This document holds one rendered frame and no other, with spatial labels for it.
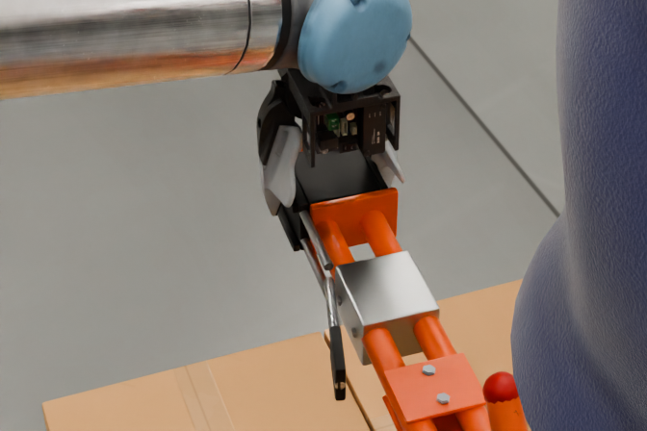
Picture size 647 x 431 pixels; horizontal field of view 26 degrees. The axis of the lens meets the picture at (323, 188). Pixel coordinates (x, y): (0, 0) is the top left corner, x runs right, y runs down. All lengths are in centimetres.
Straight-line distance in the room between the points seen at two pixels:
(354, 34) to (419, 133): 244
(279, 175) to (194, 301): 171
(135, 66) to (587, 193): 41
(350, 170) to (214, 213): 187
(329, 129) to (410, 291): 14
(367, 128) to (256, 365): 92
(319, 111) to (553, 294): 58
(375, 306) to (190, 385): 89
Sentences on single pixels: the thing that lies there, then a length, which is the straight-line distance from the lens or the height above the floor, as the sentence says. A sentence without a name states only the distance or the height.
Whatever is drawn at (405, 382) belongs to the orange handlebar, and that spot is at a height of 121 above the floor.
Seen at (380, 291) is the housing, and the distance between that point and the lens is 106.
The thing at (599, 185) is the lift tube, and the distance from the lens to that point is 38.
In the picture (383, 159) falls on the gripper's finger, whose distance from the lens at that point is 116.
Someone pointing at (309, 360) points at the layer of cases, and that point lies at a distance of 194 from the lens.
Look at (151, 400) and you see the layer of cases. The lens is 190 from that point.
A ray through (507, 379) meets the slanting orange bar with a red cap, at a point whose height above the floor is 133.
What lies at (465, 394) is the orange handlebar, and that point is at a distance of 100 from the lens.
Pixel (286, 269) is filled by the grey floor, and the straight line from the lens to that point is 287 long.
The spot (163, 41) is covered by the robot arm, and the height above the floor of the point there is 154.
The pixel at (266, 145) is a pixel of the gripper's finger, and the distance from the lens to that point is 112.
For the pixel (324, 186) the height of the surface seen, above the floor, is 123.
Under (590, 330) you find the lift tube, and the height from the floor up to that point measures 165.
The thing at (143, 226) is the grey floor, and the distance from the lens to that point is 300.
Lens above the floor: 195
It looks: 39 degrees down
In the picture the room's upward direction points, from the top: straight up
